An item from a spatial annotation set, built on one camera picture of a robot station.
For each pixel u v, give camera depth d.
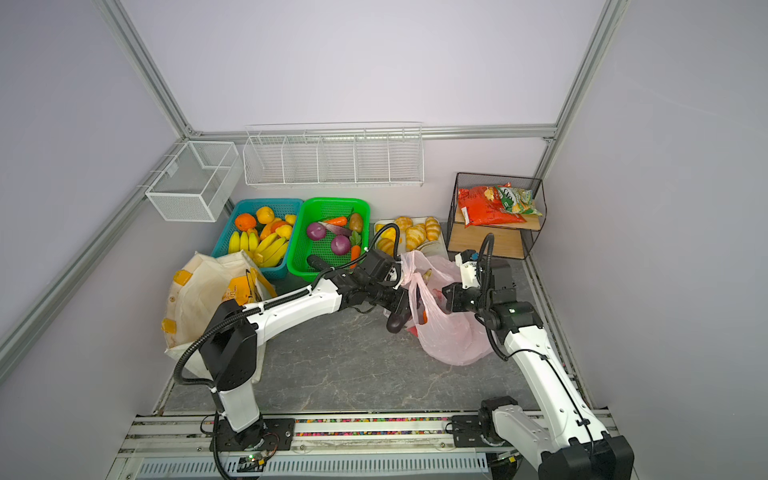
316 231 1.10
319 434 0.75
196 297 0.84
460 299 0.68
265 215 1.12
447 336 0.71
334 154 0.96
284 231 1.08
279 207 1.16
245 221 1.09
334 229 1.13
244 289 0.86
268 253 1.02
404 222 1.16
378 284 0.70
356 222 1.14
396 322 0.77
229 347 0.46
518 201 0.96
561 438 0.39
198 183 0.96
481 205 0.98
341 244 1.06
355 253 1.08
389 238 1.13
